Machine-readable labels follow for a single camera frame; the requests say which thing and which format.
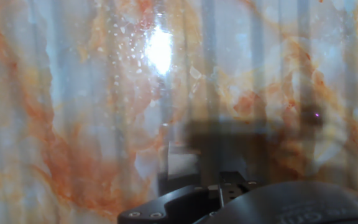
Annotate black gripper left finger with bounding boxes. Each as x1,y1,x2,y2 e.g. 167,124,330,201
117,170,231,224

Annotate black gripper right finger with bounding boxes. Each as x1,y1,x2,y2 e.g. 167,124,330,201
225,170,265,208

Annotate marble pattern sheet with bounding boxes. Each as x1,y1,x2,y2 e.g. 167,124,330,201
0,0,358,224

